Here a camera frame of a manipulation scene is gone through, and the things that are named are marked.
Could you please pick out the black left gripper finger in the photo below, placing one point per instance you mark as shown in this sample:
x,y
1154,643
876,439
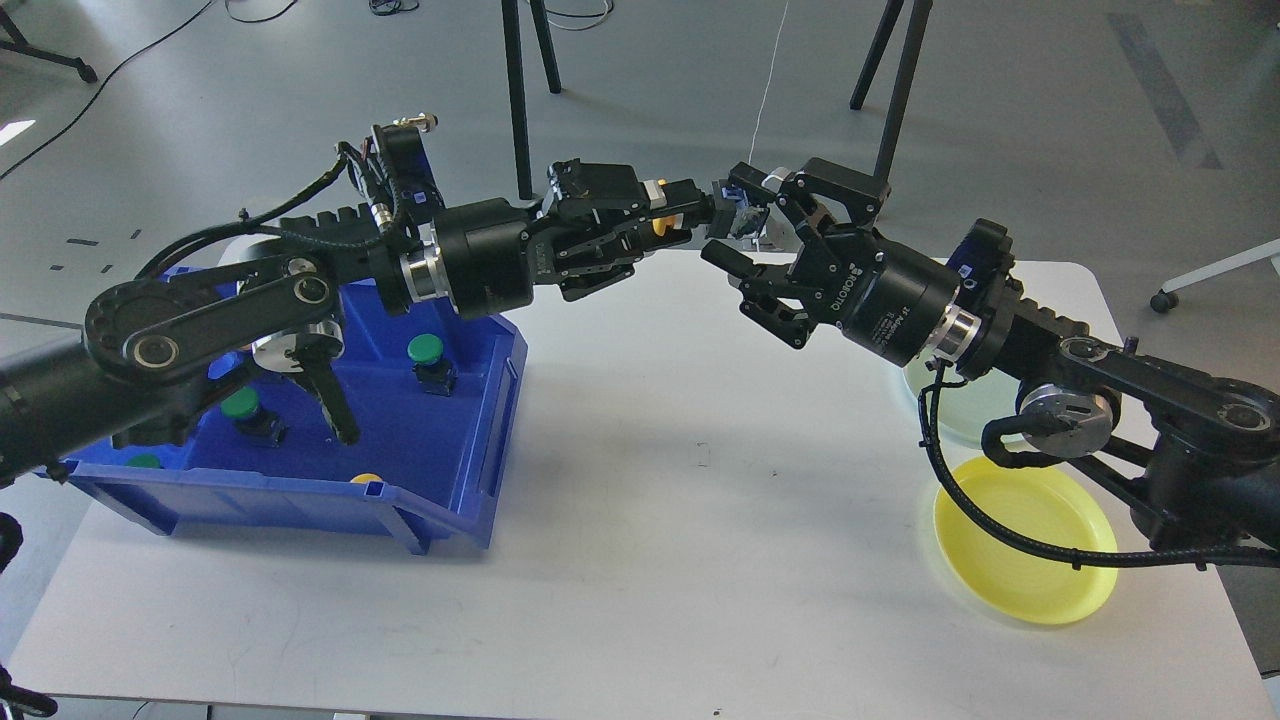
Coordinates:
x,y
610,195
586,265

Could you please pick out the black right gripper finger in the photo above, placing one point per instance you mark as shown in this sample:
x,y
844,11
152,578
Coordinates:
x,y
822,201
788,301

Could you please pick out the black tripod legs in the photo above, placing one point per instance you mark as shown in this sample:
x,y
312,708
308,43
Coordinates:
x,y
518,116
905,74

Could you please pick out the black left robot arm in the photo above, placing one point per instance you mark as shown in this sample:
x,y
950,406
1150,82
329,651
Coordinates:
x,y
221,305

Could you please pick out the yellow plate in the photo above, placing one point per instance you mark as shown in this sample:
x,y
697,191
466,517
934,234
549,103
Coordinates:
x,y
1044,504

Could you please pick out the blue plastic bin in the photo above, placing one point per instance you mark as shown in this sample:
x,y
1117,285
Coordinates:
x,y
441,458

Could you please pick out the white chair leg with caster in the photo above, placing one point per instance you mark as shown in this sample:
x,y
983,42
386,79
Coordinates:
x,y
1166,297

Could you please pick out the pale green plate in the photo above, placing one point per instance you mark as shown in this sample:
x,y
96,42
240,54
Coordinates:
x,y
965,411

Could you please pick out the black stand base corner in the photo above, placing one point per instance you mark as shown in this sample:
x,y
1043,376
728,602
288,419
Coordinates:
x,y
14,41

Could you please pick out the green push button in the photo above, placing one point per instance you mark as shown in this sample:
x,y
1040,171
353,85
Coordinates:
x,y
435,373
257,423

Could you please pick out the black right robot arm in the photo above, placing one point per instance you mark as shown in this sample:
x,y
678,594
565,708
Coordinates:
x,y
1193,456

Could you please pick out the white power adapter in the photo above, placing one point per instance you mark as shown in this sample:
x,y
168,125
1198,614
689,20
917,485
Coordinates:
x,y
776,235

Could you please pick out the black tripod legs right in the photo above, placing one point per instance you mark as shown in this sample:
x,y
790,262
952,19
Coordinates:
x,y
905,74

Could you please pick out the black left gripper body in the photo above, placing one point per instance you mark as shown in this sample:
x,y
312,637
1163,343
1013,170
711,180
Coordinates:
x,y
485,258

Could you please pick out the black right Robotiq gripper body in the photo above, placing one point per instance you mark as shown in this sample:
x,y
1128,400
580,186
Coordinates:
x,y
884,296

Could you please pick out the black tripod legs left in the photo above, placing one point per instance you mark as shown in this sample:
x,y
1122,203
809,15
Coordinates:
x,y
518,116

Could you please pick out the green push button corner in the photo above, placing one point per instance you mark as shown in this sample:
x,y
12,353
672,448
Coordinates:
x,y
148,461

